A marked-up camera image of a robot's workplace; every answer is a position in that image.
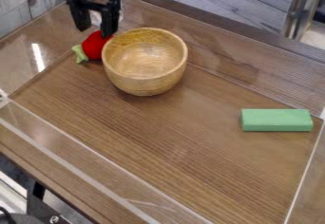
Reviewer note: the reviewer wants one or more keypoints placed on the red plush fruit green stem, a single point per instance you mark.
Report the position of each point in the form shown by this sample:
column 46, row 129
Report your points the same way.
column 89, row 50

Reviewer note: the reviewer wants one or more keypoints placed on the black table leg bracket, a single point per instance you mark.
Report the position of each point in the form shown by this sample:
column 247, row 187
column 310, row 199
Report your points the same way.
column 40, row 209

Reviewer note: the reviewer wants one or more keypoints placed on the wooden bowl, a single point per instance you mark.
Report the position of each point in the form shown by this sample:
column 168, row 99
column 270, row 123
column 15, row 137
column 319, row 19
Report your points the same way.
column 145, row 60

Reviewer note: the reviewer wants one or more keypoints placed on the clear acrylic tray wall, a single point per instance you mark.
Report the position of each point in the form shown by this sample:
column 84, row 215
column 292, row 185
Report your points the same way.
column 64, row 139

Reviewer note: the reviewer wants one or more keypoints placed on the metal table leg background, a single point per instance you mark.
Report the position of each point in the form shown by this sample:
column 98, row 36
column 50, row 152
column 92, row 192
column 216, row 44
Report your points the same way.
column 300, row 17

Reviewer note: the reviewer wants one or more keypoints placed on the green rectangular block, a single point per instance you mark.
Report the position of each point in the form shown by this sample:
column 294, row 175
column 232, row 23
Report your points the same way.
column 272, row 120

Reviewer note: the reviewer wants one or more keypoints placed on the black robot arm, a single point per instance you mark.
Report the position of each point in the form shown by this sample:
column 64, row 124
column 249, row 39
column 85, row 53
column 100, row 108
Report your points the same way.
column 109, row 9

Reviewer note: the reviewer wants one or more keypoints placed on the clear acrylic corner bracket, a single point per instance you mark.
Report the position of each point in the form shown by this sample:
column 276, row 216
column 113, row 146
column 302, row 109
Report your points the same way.
column 96, row 17

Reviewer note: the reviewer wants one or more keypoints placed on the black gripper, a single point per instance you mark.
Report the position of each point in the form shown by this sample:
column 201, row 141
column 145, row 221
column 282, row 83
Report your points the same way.
column 110, row 8

